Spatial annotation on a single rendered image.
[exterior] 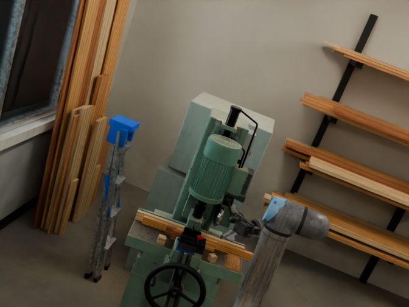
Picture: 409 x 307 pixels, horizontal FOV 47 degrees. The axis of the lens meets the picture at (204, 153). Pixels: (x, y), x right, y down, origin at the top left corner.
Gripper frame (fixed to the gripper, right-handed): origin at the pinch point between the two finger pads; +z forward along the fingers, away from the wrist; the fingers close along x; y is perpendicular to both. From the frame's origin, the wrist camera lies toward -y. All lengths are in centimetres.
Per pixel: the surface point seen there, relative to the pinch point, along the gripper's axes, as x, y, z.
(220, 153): -31.4, -9.6, 9.3
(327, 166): -28, -80, -188
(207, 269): 25.8, -1.8, -3.0
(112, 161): 9, -111, 0
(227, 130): -41.3, -23.2, -2.9
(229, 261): 19.4, 1.0, -12.5
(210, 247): 18.3, -10.8, -9.2
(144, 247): 25.5, -23.1, 22.6
